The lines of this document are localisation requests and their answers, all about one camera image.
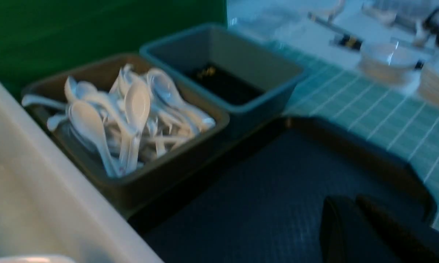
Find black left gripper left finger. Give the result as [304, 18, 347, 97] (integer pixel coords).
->
[319, 196, 399, 263]

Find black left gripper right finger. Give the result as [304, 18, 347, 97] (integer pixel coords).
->
[355, 195, 439, 263]

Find black serving tray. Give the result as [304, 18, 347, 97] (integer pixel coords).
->
[128, 117, 437, 263]

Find blue-grey plastic chopstick bin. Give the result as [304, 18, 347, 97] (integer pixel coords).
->
[140, 24, 305, 135]

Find pile of black chopsticks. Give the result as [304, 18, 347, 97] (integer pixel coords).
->
[186, 62, 264, 106]

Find white spoon right of bin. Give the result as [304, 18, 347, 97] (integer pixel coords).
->
[146, 68, 216, 131]

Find white spoon of bin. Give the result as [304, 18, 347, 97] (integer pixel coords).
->
[146, 68, 216, 131]
[69, 100, 118, 178]
[119, 80, 151, 174]

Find brown plastic spoon bin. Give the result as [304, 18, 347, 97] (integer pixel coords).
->
[22, 53, 230, 209]

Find white spoon centre of bin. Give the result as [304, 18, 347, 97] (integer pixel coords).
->
[119, 80, 151, 174]

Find white spoon left of bin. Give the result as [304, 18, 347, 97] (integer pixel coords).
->
[69, 100, 118, 178]

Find large white plastic tub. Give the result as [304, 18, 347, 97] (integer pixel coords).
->
[0, 82, 162, 263]

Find green cloth backdrop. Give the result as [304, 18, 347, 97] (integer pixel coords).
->
[0, 0, 227, 96]

